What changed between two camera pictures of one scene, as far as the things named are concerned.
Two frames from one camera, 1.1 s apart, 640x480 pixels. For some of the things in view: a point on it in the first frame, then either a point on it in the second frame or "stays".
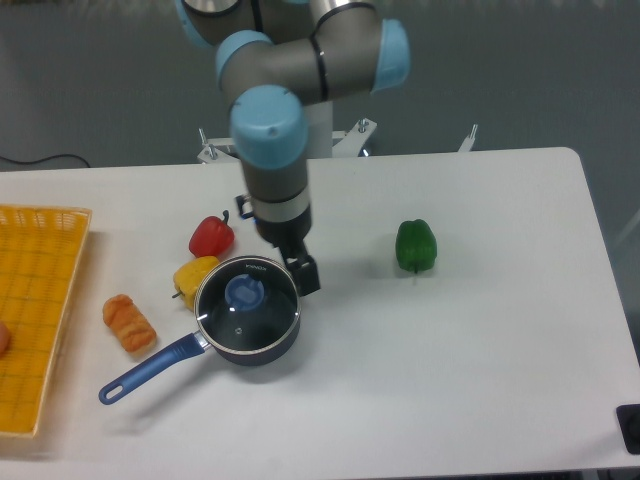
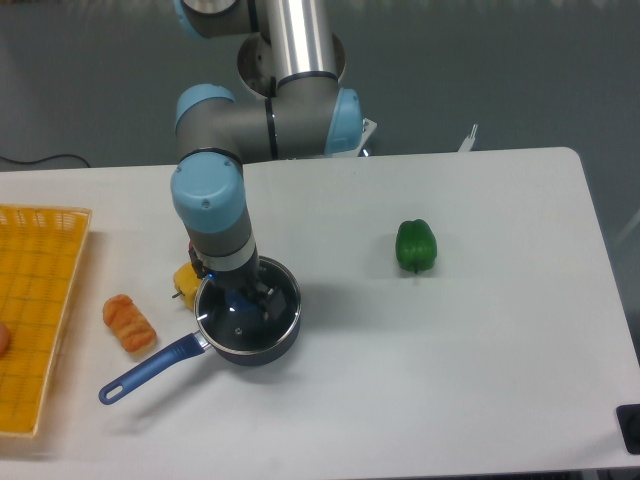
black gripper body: [288, 236] -> [244, 281]
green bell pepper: [415, 245] stays
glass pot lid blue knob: [247, 304] stays
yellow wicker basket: [40, 250] stays
